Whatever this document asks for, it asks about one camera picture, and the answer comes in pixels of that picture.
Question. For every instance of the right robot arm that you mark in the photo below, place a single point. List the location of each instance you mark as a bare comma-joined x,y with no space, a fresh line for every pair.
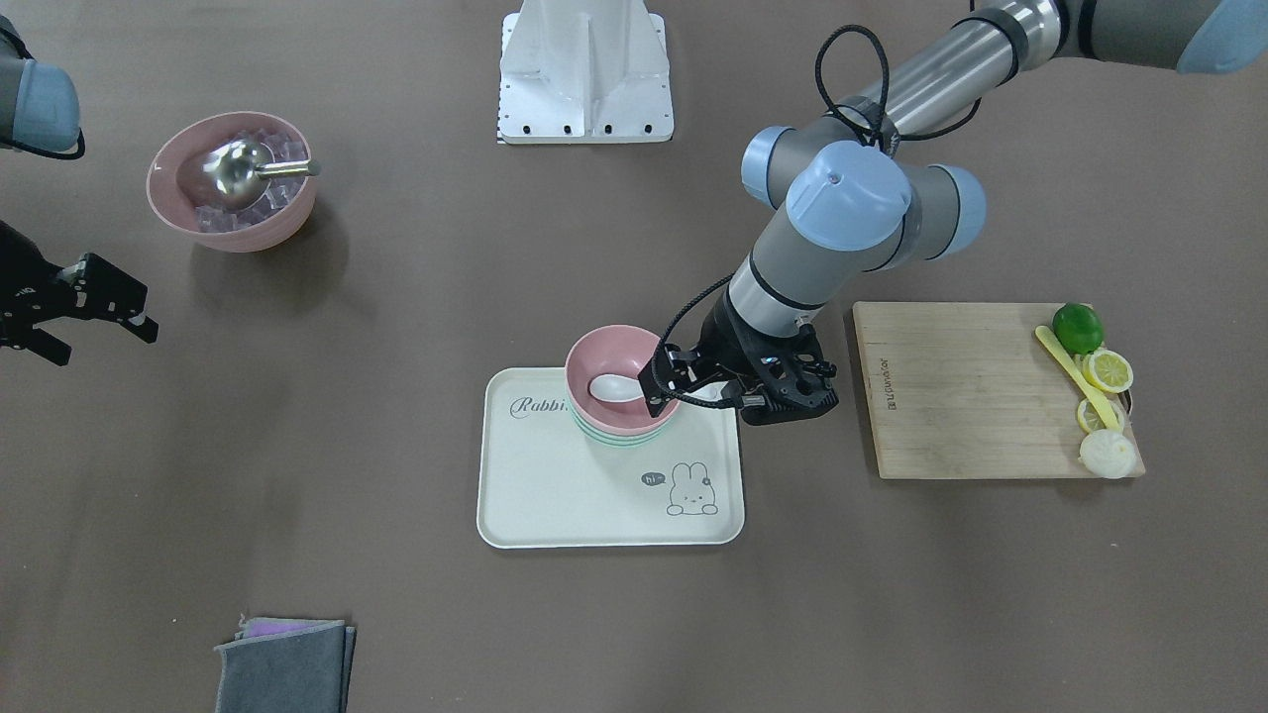
41,117

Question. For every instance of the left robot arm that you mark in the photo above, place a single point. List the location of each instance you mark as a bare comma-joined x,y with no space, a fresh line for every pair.
844,205

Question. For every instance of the green lime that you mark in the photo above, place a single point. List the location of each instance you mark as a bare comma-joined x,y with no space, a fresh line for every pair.
1078,328

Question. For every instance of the yellow plastic knife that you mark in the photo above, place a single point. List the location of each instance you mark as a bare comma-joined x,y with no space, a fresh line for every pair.
1100,403

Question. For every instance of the bamboo cutting board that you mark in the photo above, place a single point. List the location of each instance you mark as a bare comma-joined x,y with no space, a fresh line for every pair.
963,390

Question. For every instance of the small pink bowl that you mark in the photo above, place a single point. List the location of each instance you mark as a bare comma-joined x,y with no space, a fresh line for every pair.
620,349

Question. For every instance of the folded grey cloth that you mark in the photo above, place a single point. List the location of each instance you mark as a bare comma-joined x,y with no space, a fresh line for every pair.
287,665

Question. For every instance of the white ceramic spoon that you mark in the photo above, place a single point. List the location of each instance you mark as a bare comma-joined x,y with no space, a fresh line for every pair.
615,388

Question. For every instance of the lemon slice under knife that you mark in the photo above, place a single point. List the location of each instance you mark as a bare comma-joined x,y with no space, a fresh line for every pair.
1090,419

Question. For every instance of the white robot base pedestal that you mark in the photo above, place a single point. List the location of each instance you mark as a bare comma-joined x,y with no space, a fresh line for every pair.
584,73

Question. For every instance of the stacked green bowls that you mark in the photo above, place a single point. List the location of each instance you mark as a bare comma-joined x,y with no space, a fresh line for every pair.
617,440

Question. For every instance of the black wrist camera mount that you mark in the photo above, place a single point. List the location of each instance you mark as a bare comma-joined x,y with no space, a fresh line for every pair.
790,378

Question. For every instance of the cream rabbit tray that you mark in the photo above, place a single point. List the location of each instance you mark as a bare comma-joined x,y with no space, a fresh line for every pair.
545,483

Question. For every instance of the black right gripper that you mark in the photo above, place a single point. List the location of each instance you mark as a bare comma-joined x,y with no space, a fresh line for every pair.
22,290

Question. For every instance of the large pink ice bowl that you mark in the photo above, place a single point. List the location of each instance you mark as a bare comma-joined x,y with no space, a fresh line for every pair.
272,219

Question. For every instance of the metal scoop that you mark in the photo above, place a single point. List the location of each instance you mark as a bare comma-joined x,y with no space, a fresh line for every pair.
239,173

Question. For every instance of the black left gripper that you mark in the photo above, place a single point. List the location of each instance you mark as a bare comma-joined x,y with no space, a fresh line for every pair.
726,345

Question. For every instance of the white toy steamed bun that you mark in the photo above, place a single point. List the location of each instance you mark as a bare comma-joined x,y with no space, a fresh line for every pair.
1108,454

